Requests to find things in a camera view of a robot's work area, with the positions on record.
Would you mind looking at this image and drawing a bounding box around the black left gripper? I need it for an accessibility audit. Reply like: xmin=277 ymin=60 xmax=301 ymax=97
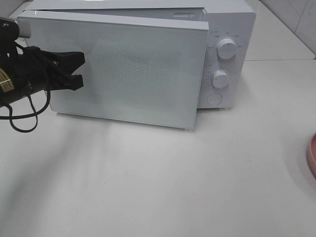
xmin=0 ymin=46 xmax=85 ymax=99

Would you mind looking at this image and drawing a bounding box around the round door release button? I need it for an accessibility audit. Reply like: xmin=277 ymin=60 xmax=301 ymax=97
xmin=207 ymin=93 xmax=223 ymax=106

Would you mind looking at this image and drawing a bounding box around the white dial knob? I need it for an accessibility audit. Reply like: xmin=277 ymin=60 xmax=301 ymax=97
xmin=212 ymin=70 xmax=230 ymax=88
xmin=215 ymin=37 xmax=237 ymax=60

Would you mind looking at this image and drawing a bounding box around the pink round plate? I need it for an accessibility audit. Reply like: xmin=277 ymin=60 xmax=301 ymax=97
xmin=307 ymin=133 xmax=316 ymax=179

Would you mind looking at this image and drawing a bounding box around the white microwave door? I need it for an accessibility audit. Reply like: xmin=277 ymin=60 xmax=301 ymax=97
xmin=19 ymin=10 xmax=209 ymax=129

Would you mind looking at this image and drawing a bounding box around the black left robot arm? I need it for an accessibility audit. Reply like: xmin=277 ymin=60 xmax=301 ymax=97
xmin=0 ymin=46 xmax=85 ymax=104

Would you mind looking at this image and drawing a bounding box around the white microwave oven body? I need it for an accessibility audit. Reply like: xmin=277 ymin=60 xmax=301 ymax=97
xmin=24 ymin=0 xmax=256 ymax=109

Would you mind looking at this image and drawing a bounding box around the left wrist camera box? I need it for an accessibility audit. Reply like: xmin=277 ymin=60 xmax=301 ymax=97
xmin=0 ymin=17 xmax=31 ymax=41

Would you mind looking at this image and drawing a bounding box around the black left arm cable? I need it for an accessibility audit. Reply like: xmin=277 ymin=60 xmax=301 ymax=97
xmin=0 ymin=41 xmax=52 ymax=134

